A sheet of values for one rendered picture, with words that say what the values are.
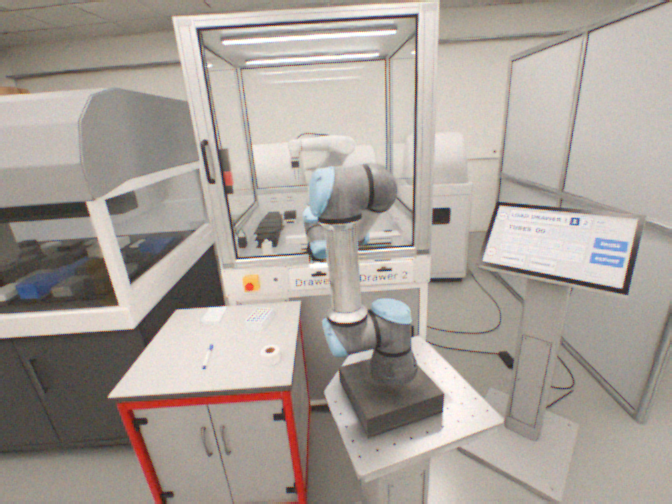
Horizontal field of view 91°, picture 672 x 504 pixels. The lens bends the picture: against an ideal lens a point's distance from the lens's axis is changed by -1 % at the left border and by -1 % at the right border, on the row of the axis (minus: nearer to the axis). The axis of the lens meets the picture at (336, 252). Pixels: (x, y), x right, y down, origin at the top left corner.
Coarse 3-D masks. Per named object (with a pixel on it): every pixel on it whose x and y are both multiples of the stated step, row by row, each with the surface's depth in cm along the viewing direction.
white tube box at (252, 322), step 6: (252, 312) 151; (264, 312) 151; (270, 312) 151; (252, 318) 146; (258, 318) 147; (264, 318) 146; (270, 318) 151; (246, 324) 145; (252, 324) 144; (258, 324) 143; (264, 324) 145
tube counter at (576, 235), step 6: (540, 228) 137; (546, 228) 135; (552, 228) 134; (558, 228) 133; (534, 234) 137; (540, 234) 136; (546, 234) 135; (552, 234) 133; (558, 234) 132; (564, 234) 131; (570, 234) 130; (576, 234) 129; (582, 234) 128; (588, 234) 126; (576, 240) 128; (582, 240) 127
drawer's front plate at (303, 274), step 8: (296, 272) 162; (304, 272) 162; (312, 272) 162; (328, 272) 163; (304, 280) 163; (312, 280) 164; (320, 280) 164; (296, 288) 165; (304, 288) 165; (312, 288) 165
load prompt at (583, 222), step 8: (512, 216) 145; (520, 216) 143; (528, 216) 141; (536, 216) 139; (544, 216) 138; (552, 216) 136; (560, 216) 134; (568, 216) 133; (576, 216) 131; (584, 216) 129; (552, 224) 135; (560, 224) 133; (568, 224) 132; (576, 224) 130; (584, 224) 128
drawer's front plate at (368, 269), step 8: (360, 264) 162; (368, 264) 162; (376, 264) 162; (384, 264) 162; (392, 264) 162; (400, 264) 163; (408, 264) 163; (360, 272) 163; (368, 272) 163; (376, 272) 163; (384, 272) 164; (392, 272) 164; (400, 272) 164; (408, 272) 164; (376, 280) 165; (384, 280) 165; (392, 280) 165; (400, 280) 166; (408, 280) 166
